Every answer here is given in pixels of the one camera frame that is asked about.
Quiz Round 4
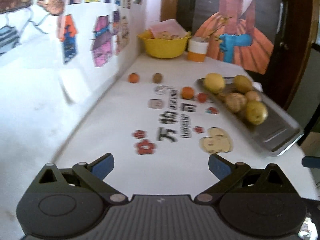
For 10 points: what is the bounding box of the small tangerine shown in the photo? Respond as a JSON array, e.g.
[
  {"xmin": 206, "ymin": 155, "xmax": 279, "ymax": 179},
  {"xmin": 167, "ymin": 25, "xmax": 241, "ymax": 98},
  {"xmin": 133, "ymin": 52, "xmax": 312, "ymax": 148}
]
[{"xmin": 127, "ymin": 73, "xmax": 140, "ymax": 83}]

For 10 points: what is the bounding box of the brown potato-like fruit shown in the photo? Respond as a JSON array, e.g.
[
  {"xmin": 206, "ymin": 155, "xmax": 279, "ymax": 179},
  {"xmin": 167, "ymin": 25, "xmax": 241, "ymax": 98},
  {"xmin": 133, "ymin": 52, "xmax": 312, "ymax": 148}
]
[{"xmin": 225, "ymin": 93, "xmax": 247, "ymax": 113}]

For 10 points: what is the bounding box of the tan scarred fruit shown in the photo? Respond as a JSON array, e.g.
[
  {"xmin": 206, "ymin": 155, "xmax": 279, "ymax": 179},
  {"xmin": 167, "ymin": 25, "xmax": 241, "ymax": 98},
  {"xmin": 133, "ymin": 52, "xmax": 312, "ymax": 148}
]
[{"xmin": 245, "ymin": 90, "xmax": 261, "ymax": 102}]

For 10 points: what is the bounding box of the yellow flower twig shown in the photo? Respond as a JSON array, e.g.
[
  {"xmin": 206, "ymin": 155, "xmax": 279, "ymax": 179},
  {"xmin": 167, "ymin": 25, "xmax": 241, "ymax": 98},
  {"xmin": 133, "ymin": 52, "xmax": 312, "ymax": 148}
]
[{"xmin": 204, "ymin": 16, "xmax": 233, "ymax": 42}]

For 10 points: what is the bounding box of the green-yellow lemon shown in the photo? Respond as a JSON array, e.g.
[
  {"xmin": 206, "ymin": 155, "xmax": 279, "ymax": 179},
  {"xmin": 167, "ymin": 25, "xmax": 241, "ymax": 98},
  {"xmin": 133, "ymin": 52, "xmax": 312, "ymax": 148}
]
[{"xmin": 233, "ymin": 75, "xmax": 253, "ymax": 94}]

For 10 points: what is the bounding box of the brown kiwi fruit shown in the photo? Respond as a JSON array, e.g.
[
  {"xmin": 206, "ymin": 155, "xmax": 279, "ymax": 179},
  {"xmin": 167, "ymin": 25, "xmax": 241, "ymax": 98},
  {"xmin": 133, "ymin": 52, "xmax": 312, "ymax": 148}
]
[{"xmin": 152, "ymin": 73, "xmax": 163, "ymax": 83}]

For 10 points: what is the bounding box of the painting of orange dress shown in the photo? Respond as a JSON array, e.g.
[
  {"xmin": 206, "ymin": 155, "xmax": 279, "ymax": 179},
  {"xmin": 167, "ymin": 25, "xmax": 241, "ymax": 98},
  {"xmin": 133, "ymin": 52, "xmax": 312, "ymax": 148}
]
[{"xmin": 193, "ymin": 0, "xmax": 282, "ymax": 75}]

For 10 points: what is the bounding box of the orange mandarin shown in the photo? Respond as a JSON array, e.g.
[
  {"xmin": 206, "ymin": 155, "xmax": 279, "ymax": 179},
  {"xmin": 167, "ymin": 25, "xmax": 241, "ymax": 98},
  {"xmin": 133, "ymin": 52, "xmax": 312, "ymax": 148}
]
[{"xmin": 181, "ymin": 86, "xmax": 195, "ymax": 100}]

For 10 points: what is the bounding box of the yellow pear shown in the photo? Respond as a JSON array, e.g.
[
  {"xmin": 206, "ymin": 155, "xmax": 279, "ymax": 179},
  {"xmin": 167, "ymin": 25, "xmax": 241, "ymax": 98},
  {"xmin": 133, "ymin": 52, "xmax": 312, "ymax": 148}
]
[{"xmin": 245, "ymin": 101, "xmax": 268, "ymax": 126}]

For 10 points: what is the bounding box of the yellow plastic bowl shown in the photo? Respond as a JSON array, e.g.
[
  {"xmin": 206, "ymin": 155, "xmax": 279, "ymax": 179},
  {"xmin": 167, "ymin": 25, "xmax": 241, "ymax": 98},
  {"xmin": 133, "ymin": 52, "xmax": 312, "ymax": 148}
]
[{"xmin": 137, "ymin": 30, "xmax": 191, "ymax": 59}]

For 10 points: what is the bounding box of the pink white container in bowl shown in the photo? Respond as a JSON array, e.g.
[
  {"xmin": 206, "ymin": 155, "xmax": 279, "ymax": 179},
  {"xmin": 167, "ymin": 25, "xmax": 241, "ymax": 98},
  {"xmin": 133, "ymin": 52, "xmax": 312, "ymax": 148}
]
[{"xmin": 149, "ymin": 19, "xmax": 186, "ymax": 37}]

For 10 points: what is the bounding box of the white orange cup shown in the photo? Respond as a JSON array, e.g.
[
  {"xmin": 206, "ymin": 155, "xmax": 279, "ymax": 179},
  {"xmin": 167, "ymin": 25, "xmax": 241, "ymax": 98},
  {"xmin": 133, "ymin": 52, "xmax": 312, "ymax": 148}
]
[{"xmin": 187, "ymin": 36, "xmax": 209, "ymax": 62}]

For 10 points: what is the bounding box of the small red tomato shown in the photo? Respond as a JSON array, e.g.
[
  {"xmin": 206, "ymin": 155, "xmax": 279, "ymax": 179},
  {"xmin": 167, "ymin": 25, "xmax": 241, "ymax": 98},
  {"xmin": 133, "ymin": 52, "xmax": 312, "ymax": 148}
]
[{"xmin": 197, "ymin": 93, "xmax": 207, "ymax": 103}]

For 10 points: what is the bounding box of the yellow lemon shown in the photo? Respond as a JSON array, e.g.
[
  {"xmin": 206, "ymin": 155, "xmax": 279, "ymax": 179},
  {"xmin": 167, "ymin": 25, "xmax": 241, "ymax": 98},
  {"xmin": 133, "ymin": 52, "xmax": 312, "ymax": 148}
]
[{"xmin": 204, "ymin": 73, "xmax": 226, "ymax": 94}]

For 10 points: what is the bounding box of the metal tray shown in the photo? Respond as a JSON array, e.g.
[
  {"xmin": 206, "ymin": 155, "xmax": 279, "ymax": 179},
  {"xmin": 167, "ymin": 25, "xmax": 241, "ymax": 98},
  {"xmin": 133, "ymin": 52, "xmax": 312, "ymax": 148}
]
[{"xmin": 196, "ymin": 78, "xmax": 304, "ymax": 156}]

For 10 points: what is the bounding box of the house drawings poster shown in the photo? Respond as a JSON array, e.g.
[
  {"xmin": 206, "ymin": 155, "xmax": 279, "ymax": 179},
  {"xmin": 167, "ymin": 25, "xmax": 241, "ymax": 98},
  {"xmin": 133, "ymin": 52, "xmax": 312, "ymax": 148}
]
[{"xmin": 1, "ymin": 0, "xmax": 143, "ymax": 103}]

